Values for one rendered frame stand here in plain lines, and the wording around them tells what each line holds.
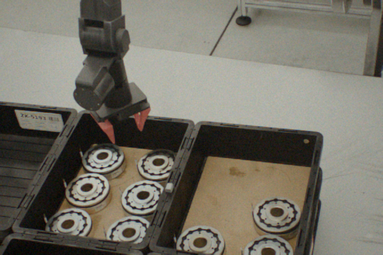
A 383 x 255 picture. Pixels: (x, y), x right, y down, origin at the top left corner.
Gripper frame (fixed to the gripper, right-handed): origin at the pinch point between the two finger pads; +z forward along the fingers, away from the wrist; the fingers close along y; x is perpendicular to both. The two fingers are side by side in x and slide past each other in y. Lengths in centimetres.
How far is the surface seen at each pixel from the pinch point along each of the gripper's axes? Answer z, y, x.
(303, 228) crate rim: 14.1, 21.3, -31.8
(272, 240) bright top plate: 21.1, 17.5, -26.0
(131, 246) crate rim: 13.5, -9.2, -16.3
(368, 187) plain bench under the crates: 38, 53, -14
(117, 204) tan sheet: 23.8, -4.5, 4.9
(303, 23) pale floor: 111, 145, 140
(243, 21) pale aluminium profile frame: 109, 122, 158
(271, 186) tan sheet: 24.4, 27.6, -10.7
